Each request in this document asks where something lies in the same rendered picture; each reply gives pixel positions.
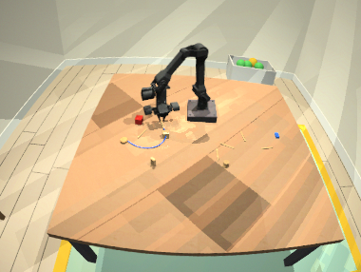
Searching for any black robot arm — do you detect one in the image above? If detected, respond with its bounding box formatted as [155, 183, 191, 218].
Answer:
[141, 43, 211, 117]

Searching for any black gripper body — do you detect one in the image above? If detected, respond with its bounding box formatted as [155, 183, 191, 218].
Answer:
[143, 97, 180, 115]

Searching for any red block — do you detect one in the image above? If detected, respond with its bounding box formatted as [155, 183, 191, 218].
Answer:
[135, 115, 143, 125]

